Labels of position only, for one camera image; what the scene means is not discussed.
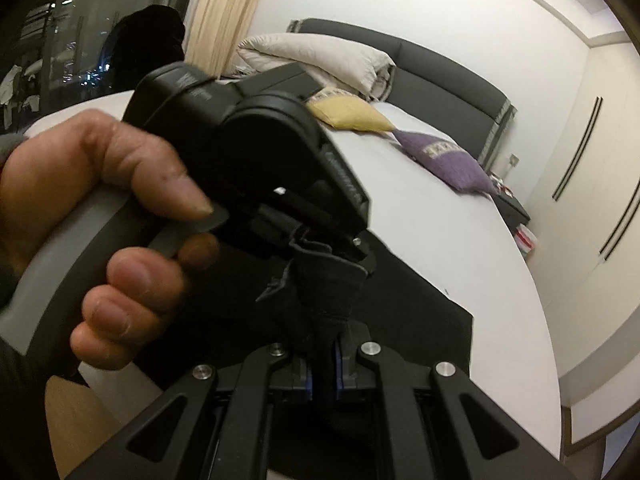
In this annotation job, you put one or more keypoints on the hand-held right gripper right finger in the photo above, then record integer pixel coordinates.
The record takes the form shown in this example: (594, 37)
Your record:
(341, 382)

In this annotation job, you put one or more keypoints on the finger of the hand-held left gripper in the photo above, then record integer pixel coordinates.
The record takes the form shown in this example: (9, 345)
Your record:
(280, 225)
(362, 257)

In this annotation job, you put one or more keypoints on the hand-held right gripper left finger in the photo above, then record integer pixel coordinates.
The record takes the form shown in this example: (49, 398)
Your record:
(309, 382)

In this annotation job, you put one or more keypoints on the black pants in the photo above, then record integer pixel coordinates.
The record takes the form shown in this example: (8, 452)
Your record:
(415, 320)

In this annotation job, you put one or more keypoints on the person's left hand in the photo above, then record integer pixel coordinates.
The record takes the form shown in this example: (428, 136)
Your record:
(75, 160)

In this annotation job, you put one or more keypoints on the bed with white sheet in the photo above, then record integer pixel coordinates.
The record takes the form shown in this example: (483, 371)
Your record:
(450, 240)

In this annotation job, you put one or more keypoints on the yellow cushion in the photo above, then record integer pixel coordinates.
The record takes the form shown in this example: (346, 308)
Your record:
(355, 112)

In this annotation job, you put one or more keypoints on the folded beige duvet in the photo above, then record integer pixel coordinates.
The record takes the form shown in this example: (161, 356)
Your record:
(320, 57)

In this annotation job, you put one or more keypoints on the purple cushion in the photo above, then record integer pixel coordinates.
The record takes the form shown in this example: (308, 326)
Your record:
(450, 165)

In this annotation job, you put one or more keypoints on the beige curtain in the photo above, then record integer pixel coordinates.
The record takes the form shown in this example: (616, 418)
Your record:
(225, 10)

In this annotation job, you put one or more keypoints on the dark grey nightstand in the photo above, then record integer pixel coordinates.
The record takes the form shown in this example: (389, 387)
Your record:
(515, 210)

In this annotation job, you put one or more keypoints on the grey upholstered headboard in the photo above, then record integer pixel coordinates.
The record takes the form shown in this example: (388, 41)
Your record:
(440, 85)

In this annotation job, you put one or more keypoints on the glass window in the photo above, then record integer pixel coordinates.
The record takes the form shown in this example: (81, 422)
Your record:
(65, 35)

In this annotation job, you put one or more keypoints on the wall socket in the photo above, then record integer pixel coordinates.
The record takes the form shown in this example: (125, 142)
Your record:
(513, 160)

